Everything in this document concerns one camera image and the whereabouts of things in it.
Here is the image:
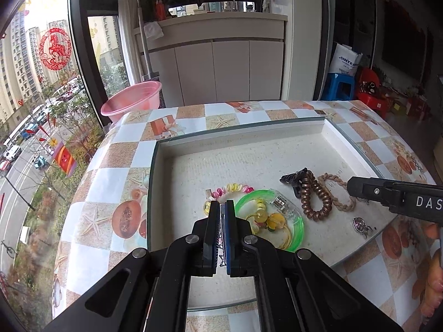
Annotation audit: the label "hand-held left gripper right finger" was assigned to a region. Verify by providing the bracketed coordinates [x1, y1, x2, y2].
[223, 199, 404, 332]

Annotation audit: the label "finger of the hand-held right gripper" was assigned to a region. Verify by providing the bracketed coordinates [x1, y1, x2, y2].
[347, 176, 404, 211]

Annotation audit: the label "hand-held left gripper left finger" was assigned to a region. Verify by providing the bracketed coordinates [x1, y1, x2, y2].
[42, 201, 222, 332]

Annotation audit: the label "silver star hair clip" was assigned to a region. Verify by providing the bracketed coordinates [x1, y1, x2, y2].
[214, 238, 227, 267]

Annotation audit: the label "beige braided bracelet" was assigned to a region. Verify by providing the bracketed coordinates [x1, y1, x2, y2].
[317, 173, 356, 212]

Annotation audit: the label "silver heart charm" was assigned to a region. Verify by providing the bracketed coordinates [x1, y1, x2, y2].
[353, 217, 377, 238]

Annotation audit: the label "yellow flower hair tie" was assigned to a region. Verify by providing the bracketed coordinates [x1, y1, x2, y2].
[246, 199, 295, 250]

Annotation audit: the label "pink yellow beaded bracelet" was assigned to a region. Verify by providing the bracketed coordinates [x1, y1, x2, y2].
[203, 183, 255, 215]

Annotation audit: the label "brown spiral hair tie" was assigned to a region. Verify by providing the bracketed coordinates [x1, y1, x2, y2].
[299, 175, 332, 221]

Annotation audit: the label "green translucent bangle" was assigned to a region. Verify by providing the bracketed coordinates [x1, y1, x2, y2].
[235, 188, 305, 252]

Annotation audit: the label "grey rectangular tray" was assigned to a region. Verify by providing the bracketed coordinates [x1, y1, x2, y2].
[147, 117, 398, 315]

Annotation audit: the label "person's right hand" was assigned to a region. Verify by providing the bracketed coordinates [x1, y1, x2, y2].
[413, 223, 443, 319]

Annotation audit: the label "black claw hair clip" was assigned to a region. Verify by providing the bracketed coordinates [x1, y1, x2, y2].
[280, 168, 314, 198]

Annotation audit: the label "red plastic stool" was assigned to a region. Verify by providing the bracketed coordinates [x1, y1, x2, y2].
[356, 67, 388, 111]

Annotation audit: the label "blue plastic stool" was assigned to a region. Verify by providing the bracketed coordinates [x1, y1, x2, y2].
[320, 72, 355, 102]

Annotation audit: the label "white paper bag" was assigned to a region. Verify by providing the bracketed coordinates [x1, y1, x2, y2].
[329, 42, 363, 77]

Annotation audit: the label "pink plastic basin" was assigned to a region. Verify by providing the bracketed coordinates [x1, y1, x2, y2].
[101, 81, 163, 117]

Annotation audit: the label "beige cabinet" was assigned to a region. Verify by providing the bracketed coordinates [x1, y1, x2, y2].
[140, 13, 289, 108]

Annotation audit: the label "white pole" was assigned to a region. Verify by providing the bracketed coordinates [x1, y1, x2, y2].
[138, 7, 153, 77]

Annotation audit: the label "white cloth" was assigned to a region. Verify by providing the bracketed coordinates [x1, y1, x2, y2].
[143, 22, 164, 40]

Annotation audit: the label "potted yellow flowers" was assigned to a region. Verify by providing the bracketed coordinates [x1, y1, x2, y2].
[140, 0, 181, 21]

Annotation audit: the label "red horse window decal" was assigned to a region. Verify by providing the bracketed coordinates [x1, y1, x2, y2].
[39, 28, 73, 70]

